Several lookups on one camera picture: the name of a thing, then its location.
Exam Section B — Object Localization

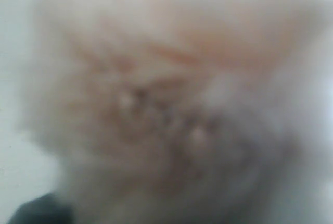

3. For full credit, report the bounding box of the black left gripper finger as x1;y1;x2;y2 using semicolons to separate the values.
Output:
7;193;73;224

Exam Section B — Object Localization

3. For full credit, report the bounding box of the beige teddy bear striped sweater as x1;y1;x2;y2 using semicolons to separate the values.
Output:
21;0;332;223

